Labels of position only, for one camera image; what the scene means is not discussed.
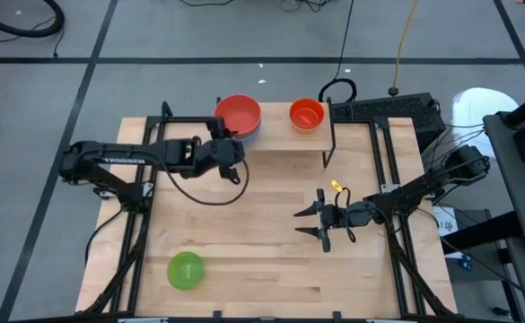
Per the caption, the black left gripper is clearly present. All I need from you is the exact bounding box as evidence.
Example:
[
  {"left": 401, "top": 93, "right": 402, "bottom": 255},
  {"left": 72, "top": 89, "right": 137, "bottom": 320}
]
[{"left": 193, "top": 117, "right": 246, "bottom": 175}]

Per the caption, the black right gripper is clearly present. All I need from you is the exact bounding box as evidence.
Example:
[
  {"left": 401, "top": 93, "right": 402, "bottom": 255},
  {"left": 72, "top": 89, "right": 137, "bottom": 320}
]
[{"left": 293, "top": 188, "right": 364, "bottom": 253}]

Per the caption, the large red bowl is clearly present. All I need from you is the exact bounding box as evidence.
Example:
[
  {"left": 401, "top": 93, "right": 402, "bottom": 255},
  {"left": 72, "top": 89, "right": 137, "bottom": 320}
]
[{"left": 214, "top": 93, "right": 262, "bottom": 138}]

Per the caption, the large blue bowl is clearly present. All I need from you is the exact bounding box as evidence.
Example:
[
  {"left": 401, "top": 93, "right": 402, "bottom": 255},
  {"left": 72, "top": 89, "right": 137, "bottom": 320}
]
[{"left": 237, "top": 127, "right": 261, "bottom": 144}]

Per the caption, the small orange bowl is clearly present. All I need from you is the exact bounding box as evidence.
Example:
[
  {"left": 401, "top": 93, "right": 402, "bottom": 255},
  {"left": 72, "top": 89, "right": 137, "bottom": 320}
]
[{"left": 288, "top": 98, "right": 326, "bottom": 131}]

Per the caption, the small green bowl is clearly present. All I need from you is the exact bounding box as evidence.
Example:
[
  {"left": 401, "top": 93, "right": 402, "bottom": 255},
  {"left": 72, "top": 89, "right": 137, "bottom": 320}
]
[{"left": 166, "top": 250, "right": 206, "bottom": 292}]

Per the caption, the wooden shelf with black legs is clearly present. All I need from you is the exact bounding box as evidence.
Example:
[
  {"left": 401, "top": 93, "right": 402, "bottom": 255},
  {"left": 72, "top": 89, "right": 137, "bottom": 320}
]
[{"left": 214, "top": 96, "right": 337, "bottom": 170}]

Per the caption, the white paper label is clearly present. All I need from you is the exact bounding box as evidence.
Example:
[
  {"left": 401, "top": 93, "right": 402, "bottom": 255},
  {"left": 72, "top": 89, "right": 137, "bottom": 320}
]
[{"left": 433, "top": 205, "right": 459, "bottom": 238}]

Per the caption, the grey cart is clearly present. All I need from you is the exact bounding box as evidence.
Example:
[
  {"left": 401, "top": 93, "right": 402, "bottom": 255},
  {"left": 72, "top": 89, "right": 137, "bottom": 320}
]
[{"left": 482, "top": 111, "right": 525, "bottom": 243}]

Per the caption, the black metal table frame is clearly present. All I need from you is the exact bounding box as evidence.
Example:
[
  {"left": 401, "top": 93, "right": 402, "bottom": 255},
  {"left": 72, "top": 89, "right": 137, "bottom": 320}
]
[{"left": 82, "top": 100, "right": 459, "bottom": 323}]

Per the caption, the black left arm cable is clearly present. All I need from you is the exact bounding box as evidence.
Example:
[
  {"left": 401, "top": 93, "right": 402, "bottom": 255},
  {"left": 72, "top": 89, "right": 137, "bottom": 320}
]
[{"left": 156, "top": 150, "right": 250, "bottom": 207}]

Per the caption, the black hanging cable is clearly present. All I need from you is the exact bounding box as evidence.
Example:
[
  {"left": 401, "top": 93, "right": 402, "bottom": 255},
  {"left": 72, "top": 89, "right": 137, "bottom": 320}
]
[{"left": 318, "top": 0, "right": 357, "bottom": 104}]

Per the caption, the thin black cable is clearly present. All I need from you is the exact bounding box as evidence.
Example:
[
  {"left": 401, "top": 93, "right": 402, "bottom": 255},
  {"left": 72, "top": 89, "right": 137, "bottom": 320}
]
[{"left": 84, "top": 208, "right": 125, "bottom": 266}]

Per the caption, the yellow hanging cable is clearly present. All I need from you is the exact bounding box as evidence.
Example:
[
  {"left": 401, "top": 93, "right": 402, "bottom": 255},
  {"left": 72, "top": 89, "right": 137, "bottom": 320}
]
[{"left": 391, "top": 0, "right": 420, "bottom": 91}]

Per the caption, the thick black hose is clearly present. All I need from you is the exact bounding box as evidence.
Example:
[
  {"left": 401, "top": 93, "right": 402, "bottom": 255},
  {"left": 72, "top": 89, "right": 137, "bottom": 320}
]
[{"left": 0, "top": 0, "right": 66, "bottom": 39}]

